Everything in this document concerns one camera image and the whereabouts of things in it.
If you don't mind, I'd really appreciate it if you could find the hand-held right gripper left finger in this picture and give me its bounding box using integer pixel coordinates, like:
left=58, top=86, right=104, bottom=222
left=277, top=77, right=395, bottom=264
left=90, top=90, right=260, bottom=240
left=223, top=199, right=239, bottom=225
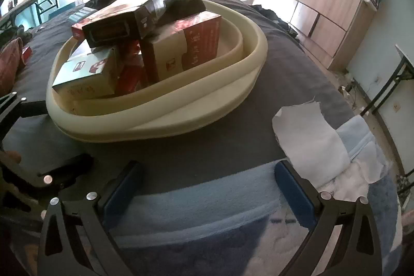
left=37, top=160, right=144, bottom=276

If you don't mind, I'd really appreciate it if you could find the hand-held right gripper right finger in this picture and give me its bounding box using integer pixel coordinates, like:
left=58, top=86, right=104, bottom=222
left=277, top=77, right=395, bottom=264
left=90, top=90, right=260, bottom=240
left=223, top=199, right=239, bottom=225
left=274, top=160, right=384, bottom=276

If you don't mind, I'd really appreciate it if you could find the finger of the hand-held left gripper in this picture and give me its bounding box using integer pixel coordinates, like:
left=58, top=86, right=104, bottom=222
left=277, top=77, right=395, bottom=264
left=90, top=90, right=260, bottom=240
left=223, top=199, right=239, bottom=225
left=38, top=153, right=95, bottom=189
left=0, top=91, right=47, bottom=143

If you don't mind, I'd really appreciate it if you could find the striped beige box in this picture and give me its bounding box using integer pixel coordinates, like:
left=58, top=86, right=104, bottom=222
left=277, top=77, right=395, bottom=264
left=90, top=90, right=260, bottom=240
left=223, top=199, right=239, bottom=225
left=52, top=48, right=122, bottom=99

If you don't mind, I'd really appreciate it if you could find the red patterned box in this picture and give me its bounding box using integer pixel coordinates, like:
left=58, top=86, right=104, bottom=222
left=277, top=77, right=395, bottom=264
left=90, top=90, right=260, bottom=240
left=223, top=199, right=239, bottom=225
left=71, top=21, right=98, bottom=39

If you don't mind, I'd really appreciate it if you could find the slim pink red box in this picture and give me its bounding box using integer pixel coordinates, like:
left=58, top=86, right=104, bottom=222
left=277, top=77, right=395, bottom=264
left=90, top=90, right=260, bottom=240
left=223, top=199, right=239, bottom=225
left=116, top=41, right=148, bottom=95

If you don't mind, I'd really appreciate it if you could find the cream plastic basin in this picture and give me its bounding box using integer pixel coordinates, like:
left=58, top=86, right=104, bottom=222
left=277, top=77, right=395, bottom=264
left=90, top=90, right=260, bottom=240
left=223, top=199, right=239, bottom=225
left=46, top=0, right=269, bottom=143

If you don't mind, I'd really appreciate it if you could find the black box with gold print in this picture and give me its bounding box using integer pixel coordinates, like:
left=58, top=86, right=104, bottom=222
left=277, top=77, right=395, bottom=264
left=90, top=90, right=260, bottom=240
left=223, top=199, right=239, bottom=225
left=82, top=0, right=177, bottom=49

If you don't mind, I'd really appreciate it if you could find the red and beige box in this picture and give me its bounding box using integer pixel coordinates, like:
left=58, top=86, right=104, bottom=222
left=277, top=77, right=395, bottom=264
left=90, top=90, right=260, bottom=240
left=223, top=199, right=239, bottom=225
left=140, top=12, right=223, bottom=83

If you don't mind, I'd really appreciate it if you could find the person's left hand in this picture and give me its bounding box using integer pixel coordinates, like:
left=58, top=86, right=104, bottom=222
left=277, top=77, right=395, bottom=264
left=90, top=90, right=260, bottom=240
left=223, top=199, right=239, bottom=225
left=0, top=150, right=22, bottom=164

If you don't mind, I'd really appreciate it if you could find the reddish brown cloth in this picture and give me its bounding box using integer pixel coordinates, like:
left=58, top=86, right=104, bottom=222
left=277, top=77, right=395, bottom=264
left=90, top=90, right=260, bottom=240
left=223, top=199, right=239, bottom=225
left=0, top=38, right=25, bottom=96

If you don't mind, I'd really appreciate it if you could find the white cloth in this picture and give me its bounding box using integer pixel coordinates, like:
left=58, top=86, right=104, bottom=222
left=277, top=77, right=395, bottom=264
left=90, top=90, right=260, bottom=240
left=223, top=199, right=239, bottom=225
left=272, top=101, right=352, bottom=187

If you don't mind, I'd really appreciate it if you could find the blue patchwork plush blanket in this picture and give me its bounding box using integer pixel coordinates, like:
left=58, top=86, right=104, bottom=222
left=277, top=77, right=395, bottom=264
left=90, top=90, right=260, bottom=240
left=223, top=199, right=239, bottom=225
left=107, top=119, right=405, bottom=276

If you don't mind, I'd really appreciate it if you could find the light blue pack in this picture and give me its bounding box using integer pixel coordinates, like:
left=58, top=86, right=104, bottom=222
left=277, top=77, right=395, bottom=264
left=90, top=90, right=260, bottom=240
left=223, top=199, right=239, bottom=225
left=69, top=7, right=98, bottom=23

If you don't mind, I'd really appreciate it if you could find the black leg folding table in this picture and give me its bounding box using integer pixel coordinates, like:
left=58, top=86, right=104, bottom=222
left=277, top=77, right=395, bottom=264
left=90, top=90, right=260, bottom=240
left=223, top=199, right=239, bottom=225
left=365, top=44, right=414, bottom=117

